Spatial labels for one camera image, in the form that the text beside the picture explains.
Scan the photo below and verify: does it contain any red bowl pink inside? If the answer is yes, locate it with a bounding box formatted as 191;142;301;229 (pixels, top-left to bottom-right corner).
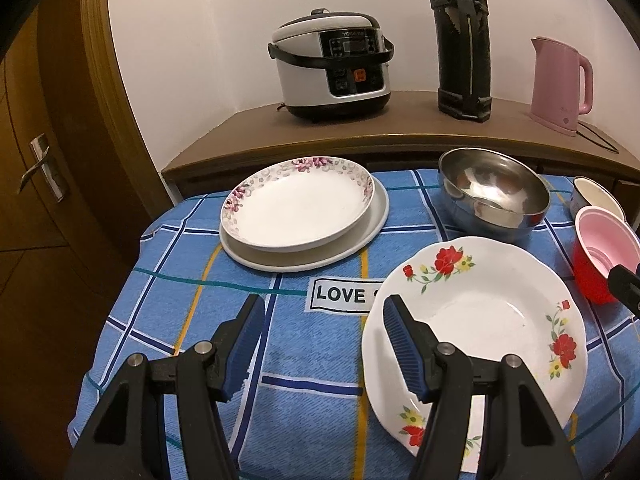
572;206;640;306

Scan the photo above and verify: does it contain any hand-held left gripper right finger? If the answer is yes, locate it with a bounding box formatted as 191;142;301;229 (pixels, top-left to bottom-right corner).
382;294;583;480

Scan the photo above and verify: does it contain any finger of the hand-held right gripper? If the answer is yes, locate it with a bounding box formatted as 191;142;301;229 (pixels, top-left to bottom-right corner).
607;264;640;318

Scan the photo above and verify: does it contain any white enamel bowl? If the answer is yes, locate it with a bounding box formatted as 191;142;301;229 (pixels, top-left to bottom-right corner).
570;176;627;221

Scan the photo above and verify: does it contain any purple flower white plate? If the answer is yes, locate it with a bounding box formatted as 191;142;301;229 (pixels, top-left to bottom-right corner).
220;157;376;253

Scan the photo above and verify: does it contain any pink electric kettle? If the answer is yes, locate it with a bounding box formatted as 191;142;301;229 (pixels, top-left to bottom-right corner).
529;36;594;137

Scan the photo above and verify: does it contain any blue checked tablecloth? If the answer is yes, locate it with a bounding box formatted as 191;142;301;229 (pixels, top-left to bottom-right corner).
67;167;640;480

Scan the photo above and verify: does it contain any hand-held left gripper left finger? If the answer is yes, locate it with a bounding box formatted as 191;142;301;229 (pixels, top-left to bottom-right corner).
62;294;267;480

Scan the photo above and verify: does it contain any stainless steel bowl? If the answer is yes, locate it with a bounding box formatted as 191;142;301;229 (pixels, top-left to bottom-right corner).
438;147;552;247

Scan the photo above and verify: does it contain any wooden cabinet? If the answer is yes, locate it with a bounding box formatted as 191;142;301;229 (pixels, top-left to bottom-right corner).
161;90;640;206

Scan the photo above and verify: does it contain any wooden door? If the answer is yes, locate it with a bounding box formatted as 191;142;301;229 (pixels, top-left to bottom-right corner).
0;0;173;480

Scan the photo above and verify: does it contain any silver black rice cooker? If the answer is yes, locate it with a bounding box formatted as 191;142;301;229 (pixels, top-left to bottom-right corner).
267;8;395;123

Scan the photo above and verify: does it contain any red flower white plate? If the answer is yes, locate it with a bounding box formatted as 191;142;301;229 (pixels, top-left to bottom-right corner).
361;237;588;461

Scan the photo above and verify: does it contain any black kettle cable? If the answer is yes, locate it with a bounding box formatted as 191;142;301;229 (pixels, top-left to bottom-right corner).
575;122;620;155

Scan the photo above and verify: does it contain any plain white plate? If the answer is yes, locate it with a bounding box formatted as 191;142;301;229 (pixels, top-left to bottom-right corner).
219;180;390;273

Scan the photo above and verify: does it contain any metal door handle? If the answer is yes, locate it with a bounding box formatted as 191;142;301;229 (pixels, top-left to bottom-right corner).
19;134;68;204

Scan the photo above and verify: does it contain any tall black thermos flask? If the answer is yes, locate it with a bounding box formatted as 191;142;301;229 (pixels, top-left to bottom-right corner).
428;0;493;125

